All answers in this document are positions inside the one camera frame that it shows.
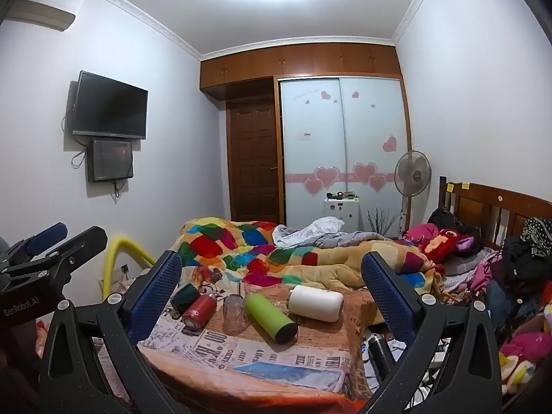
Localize wooden overhead cabinet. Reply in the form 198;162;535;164
199;43;404;101

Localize newspaper print cloth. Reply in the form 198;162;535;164
92;263;391;403

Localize colourful patchwork quilt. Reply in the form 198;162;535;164
170;217;446;289

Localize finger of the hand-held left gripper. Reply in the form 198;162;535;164
0;225;108;285
2;223;69;268

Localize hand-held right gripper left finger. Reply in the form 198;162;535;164
38;249;190;414

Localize grey checked sheet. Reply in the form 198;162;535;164
273;216;391;249

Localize wall-mounted black television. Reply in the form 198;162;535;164
70;70;149;140

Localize yellow foam tube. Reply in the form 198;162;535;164
100;234;157;301

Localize small white cabinet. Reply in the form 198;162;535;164
323;198;361;230

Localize black insulated bottle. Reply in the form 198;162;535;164
366;332;396;378

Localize black bag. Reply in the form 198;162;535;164
427;207;459;230

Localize sliding wardrobe with heart stickers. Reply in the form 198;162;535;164
276;76;411;238

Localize yellow pink plush toy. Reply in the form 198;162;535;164
498;331;545;395

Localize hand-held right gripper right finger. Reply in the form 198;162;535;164
357;251;504;414

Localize brown wooden door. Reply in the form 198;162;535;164
227;98;282;224

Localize clear glass cup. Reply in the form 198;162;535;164
223;294;247;335

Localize dark green bottle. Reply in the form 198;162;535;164
170;283;201;315

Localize dried branch bundle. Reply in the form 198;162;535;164
366;207;400;239

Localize green insulated bottle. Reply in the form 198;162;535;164
244;292;299;348

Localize black television cable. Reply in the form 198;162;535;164
61;110;130;199

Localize red insulated bottle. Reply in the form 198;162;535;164
181;293;218;334

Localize black dotted scarf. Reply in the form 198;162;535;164
520;217;552;258

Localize pile of clothes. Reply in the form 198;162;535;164
444;224;552;346

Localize standing fan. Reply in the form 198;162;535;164
394;150;432;237

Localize white air conditioner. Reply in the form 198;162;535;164
2;0;77;33

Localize pink garment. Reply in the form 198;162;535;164
403;223;441;247

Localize red plush toy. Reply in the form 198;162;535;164
417;228;461;265

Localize white bottle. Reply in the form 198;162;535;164
287;285;344;323

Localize small wall-mounted monitor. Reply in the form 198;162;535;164
87;139;134;183

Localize wooden bed headboard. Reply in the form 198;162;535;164
437;176;552;259

